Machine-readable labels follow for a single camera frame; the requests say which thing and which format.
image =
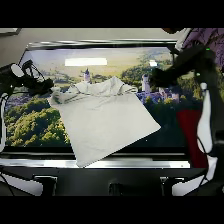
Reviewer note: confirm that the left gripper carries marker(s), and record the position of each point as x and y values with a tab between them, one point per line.
42	86

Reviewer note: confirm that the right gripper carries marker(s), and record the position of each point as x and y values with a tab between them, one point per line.
161	77

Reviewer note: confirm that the light grey T-shirt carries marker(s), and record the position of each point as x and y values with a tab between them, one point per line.
103	120

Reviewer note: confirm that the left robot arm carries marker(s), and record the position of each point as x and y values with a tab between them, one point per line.
7	78

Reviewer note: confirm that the purple patterned garment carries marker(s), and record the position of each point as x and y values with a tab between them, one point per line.
210	41

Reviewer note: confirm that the red garment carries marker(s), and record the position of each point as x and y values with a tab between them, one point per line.
189	133

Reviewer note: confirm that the silver frame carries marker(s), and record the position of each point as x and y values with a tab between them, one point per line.
110	164

